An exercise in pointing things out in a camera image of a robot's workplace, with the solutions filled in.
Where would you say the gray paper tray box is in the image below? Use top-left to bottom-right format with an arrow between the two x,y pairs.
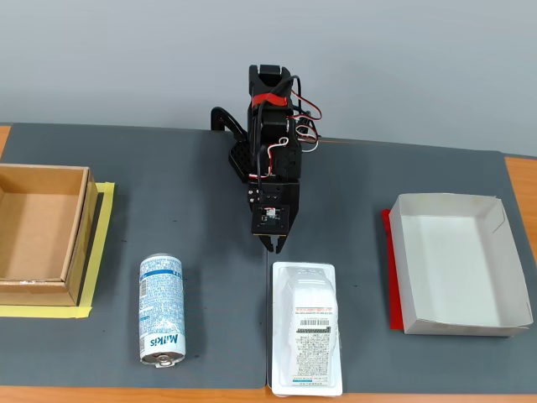
388,192 -> 534,338

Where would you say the white red wrist wire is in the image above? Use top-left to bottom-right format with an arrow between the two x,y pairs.
248,136 -> 291,181

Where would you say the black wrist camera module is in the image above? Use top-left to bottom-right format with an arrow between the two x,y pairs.
250,203 -> 291,236

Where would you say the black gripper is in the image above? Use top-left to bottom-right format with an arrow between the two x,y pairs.
246,178 -> 302,254

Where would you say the red band on arm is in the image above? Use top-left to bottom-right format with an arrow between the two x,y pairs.
251,92 -> 289,108

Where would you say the Milkis drink can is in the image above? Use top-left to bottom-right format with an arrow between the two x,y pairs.
138,252 -> 187,369

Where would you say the yellow tape frame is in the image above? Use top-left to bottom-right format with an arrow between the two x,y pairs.
0,181 -> 117,319

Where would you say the red black servo cable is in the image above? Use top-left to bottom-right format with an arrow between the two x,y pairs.
291,75 -> 325,123

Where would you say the white packaged sandwich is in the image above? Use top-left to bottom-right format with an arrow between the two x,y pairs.
270,260 -> 344,398

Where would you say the black camera cable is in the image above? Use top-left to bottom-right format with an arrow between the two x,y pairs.
256,75 -> 301,192

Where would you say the black table clamp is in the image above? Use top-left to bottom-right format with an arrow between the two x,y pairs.
210,107 -> 253,185

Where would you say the dark gray table mat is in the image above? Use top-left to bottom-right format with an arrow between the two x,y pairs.
265,137 -> 537,396
0,122 -> 270,390

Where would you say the brown cardboard box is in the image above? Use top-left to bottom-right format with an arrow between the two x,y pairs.
0,163 -> 100,307

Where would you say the red tape marker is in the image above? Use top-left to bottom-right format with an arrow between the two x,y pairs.
380,208 -> 407,332

